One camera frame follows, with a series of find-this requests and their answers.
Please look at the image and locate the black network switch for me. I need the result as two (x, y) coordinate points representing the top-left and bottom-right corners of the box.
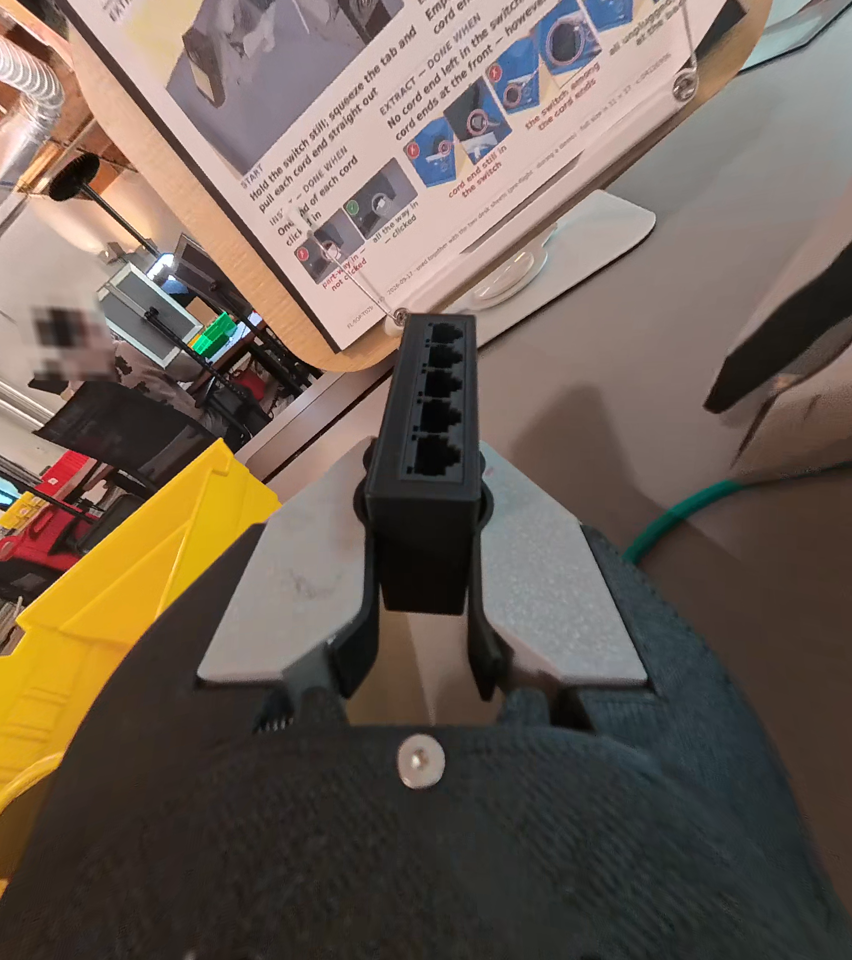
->
(363, 313), (491, 617)

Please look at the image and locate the black floor lamp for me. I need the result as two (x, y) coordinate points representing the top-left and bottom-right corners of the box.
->
(46, 153), (159, 251)

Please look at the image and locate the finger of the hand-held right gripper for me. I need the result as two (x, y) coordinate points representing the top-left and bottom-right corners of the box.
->
(732, 306), (852, 477)
(703, 133), (852, 414)

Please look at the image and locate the small green box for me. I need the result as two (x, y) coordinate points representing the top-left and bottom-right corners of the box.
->
(192, 310), (241, 358)

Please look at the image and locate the yellow plastic bin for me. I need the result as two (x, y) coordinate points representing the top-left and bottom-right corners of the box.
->
(0, 438), (283, 955)

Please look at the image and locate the grey flat panel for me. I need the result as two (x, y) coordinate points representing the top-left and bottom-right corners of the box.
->
(741, 0), (852, 73)

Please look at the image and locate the red storage bin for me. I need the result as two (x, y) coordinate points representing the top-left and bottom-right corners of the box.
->
(0, 456), (98, 565)

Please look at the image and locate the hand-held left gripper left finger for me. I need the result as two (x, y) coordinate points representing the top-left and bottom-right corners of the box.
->
(197, 442), (383, 700)

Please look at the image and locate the instruction sheet on stand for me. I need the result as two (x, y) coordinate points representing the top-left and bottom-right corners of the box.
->
(64, 0), (773, 374)

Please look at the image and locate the black mesh chair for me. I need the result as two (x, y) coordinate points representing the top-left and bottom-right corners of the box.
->
(30, 380), (218, 475)

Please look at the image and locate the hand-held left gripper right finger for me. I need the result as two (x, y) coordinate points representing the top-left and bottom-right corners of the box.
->
(467, 442), (650, 703)

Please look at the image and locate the green ethernet cable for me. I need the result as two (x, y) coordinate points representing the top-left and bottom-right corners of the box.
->
(622, 447), (852, 566)

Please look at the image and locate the white display stand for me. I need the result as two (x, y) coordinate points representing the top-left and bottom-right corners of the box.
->
(409, 189), (658, 348)

